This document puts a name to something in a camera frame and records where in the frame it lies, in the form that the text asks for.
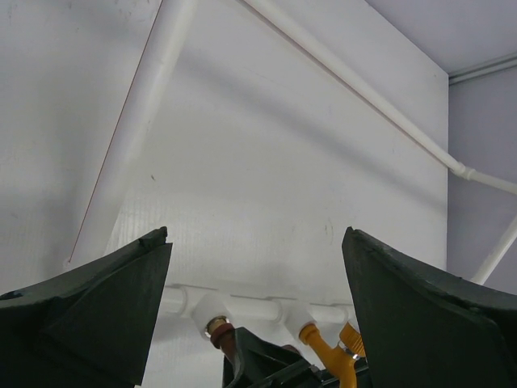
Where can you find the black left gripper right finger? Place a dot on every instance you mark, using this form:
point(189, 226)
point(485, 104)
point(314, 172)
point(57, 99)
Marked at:
point(424, 327)

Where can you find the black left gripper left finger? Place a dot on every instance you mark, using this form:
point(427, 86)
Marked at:
point(88, 327)

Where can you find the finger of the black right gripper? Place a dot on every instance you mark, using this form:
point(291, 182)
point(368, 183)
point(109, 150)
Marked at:
point(294, 375)

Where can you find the brown water faucet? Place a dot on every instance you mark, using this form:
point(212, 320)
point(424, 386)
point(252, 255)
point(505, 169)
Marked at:
point(241, 347)

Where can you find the white PVC pipe frame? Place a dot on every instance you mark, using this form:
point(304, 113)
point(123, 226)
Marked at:
point(144, 98)

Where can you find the orange water faucet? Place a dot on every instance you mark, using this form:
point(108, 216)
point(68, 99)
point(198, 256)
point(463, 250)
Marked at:
point(339, 360)

